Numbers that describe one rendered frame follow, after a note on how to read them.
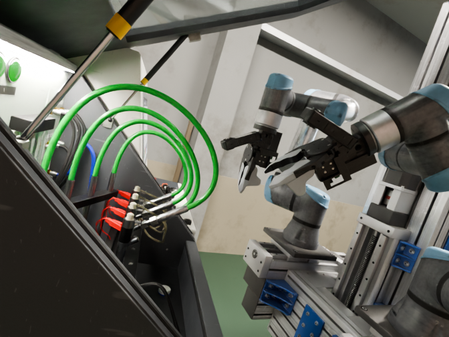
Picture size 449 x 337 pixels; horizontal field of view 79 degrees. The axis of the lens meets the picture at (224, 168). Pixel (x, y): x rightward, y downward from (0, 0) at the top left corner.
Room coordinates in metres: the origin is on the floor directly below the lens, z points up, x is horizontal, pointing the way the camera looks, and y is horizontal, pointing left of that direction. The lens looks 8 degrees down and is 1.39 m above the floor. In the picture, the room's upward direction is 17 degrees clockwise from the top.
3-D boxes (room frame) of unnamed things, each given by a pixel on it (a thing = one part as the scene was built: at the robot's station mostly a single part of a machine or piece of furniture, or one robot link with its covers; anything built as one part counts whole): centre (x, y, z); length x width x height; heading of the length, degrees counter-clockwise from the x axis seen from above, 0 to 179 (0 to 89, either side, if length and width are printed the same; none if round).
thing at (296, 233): (1.11, -0.39, 1.09); 0.15 x 0.15 x 0.10
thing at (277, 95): (0.83, -0.08, 1.53); 0.09 x 0.08 x 0.11; 151
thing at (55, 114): (0.79, 0.50, 1.20); 0.13 x 0.03 x 0.31; 17
